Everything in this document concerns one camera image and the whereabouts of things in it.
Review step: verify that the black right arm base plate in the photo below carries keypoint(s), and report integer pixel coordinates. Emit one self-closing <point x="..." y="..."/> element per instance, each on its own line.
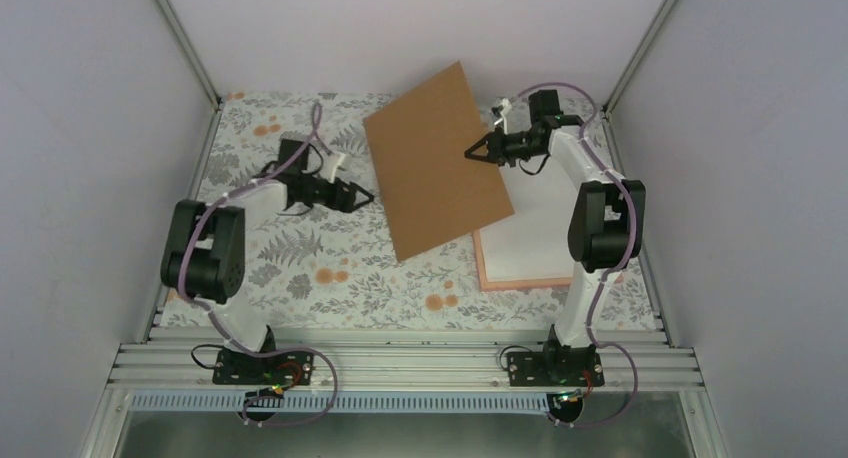
<point x="575" y="367"/>

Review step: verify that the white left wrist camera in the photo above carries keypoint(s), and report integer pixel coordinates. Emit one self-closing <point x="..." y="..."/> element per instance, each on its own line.
<point x="332" y="165"/>

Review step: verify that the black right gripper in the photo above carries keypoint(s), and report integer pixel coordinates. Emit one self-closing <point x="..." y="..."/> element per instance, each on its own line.
<point x="497" y="152"/>

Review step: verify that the brown cardboard backing board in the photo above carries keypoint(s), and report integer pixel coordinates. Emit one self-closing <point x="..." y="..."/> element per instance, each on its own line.
<point x="431" y="193"/>

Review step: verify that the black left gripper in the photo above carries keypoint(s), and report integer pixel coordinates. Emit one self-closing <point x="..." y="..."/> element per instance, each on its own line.
<point x="347" y="196"/>

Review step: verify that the aluminium corner post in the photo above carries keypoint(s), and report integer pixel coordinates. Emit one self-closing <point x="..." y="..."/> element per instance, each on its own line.
<point x="655" y="27"/>
<point x="189" y="52"/>

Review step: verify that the aluminium corner post right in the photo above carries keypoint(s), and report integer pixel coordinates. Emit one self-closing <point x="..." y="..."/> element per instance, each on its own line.
<point x="655" y="27"/>

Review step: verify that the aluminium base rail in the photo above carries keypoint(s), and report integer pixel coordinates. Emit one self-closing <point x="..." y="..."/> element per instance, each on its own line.
<point x="397" y="360"/>

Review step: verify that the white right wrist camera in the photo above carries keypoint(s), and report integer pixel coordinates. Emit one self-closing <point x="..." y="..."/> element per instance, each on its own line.
<point x="500" y="111"/>

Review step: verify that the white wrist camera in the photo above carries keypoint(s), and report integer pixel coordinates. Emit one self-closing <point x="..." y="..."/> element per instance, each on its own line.
<point x="332" y="165"/>
<point x="500" y="111"/>

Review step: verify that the sunset photo print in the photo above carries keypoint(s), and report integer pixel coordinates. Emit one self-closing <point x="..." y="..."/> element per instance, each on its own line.
<point x="530" y="230"/>

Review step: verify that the aluminium corner post left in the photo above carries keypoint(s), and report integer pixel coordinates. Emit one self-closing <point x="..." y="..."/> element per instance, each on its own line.
<point x="189" y="52"/>

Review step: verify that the pink wooden picture frame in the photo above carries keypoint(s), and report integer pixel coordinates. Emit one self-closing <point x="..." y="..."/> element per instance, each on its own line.
<point x="523" y="269"/>

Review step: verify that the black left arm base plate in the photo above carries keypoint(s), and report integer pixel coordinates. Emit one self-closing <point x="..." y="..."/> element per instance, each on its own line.
<point x="284" y="370"/>

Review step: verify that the grey slotted cable duct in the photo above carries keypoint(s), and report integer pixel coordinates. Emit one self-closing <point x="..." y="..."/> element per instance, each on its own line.
<point x="346" y="402"/>

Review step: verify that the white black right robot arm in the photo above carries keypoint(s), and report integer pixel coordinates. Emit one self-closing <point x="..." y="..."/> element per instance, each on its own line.
<point x="605" y="229"/>

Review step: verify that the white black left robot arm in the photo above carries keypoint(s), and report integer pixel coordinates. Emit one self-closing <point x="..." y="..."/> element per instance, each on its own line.
<point x="204" y="258"/>

